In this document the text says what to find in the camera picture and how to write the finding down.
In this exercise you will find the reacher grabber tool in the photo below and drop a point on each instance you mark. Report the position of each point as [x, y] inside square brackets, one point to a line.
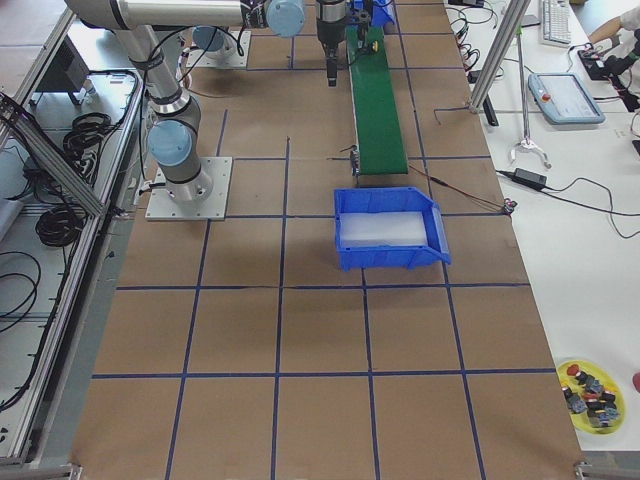
[526, 144]

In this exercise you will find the black power adapter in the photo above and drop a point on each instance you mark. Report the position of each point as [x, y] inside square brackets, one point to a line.
[529, 179]

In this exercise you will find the aluminium frame post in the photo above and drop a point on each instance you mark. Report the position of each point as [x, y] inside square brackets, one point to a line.
[506, 31]

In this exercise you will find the blue plastic bin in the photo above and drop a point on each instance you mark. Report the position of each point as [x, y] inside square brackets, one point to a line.
[388, 227]
[383, 13]

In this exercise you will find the yellow plate of buttons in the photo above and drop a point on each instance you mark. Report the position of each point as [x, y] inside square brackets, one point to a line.
[593, 399]

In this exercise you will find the white keyboard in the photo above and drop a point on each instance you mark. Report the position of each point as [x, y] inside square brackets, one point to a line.
[554, 23]

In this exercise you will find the right blue plastic bin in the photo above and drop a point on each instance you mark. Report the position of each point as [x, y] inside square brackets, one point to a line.
[388, 227]

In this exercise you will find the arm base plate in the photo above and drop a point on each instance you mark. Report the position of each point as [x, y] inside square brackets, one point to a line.
[203, 198]
[225, 50]

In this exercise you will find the left blue plastic bin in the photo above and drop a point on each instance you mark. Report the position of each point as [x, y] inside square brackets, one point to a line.
[383, 13]

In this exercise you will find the green conveyor belt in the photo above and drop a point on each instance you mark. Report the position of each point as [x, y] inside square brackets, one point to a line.
[379, 148]

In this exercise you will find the teach pendant tablet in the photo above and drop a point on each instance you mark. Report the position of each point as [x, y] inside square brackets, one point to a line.
[564, 100]

